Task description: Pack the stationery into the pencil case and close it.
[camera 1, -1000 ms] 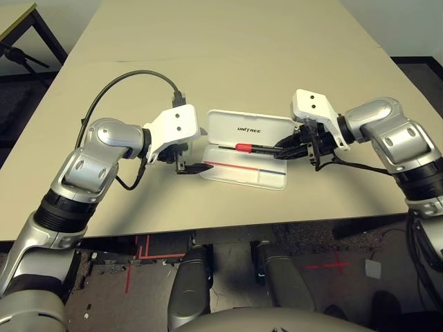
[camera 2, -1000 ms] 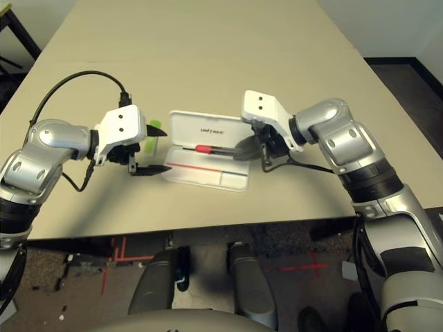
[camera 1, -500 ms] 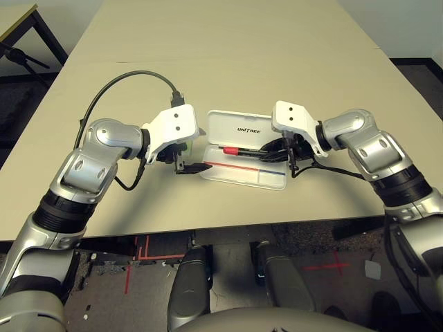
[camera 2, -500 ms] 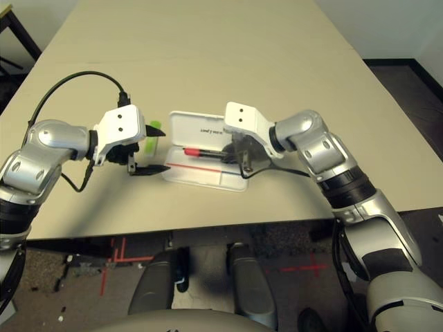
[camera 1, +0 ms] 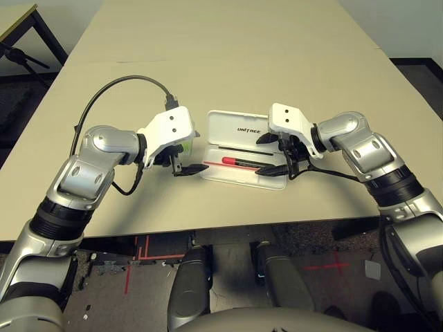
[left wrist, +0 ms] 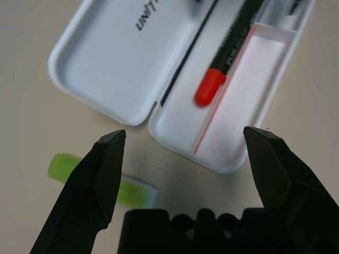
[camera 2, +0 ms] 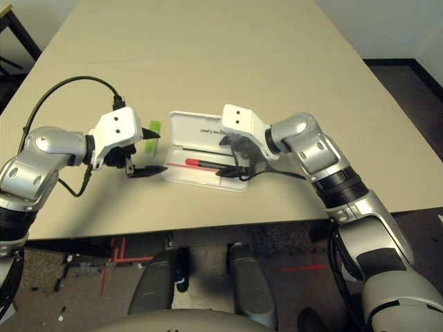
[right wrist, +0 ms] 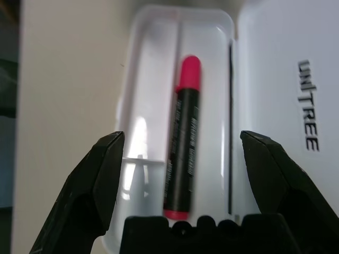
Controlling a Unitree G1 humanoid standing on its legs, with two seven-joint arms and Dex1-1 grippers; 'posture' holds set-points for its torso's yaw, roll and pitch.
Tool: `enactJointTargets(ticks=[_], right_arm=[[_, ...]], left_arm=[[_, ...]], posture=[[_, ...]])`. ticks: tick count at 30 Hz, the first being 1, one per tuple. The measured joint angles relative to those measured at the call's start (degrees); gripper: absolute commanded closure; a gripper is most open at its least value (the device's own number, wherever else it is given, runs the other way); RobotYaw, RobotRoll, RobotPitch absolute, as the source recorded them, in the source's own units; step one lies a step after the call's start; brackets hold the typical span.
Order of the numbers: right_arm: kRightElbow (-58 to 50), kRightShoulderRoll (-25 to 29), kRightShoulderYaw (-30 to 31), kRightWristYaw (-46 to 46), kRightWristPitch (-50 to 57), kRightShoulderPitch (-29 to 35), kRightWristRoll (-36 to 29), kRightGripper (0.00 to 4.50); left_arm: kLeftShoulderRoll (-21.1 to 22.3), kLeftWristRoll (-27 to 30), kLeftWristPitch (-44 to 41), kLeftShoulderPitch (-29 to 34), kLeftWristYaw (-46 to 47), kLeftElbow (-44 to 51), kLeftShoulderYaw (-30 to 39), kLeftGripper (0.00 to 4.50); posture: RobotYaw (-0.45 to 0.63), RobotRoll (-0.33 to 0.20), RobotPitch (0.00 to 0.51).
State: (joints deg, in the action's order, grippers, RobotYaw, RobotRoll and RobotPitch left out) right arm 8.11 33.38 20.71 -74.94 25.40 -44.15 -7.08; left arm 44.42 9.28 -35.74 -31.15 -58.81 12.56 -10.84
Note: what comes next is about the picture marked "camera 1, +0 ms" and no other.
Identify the red floor tape lines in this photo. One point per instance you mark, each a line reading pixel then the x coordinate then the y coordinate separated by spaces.
pixel 147 247

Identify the red and black marker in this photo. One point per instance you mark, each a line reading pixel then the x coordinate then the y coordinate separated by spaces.
pixel 230 160

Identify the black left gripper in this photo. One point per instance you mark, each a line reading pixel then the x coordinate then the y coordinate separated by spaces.
pixel 164 157

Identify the black table foot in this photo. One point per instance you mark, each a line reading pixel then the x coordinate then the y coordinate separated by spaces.
pixel 353 230

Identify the green highlighter pen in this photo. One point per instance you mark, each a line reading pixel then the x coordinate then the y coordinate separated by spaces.
pixel 188 147

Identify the black framed side table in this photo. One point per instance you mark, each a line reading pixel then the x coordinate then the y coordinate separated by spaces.
pixel 48 38

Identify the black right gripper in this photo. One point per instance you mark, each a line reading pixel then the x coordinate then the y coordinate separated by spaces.
pixel 294 148

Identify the grey robot torso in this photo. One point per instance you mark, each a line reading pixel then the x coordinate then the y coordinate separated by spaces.
pixel 263 321

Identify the grey robot right leg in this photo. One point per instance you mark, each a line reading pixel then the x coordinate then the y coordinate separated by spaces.
pixel 284 280

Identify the grey robot leg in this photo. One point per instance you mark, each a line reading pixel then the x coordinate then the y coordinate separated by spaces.
pixel 284 280
pixel 190 290

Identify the black tripod stand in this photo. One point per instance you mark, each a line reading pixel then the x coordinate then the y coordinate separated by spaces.
pixel 20 57

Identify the black shoe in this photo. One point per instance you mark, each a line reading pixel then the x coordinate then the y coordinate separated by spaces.
pixel 335 313

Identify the grey robot left leg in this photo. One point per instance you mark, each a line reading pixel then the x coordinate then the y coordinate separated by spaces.
pixel 190 290

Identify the grey square floor pad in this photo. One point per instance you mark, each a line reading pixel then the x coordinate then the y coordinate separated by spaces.
pixel 373 269

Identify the white plastic pencil case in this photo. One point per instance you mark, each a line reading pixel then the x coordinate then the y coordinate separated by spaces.
pixel 228 128

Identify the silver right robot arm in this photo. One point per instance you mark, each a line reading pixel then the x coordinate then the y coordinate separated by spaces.
pixel 363 148

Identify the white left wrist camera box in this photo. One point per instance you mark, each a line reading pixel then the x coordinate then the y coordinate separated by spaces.
pixel 169 128

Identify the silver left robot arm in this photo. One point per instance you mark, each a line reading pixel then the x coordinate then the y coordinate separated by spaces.
pixel 79 169

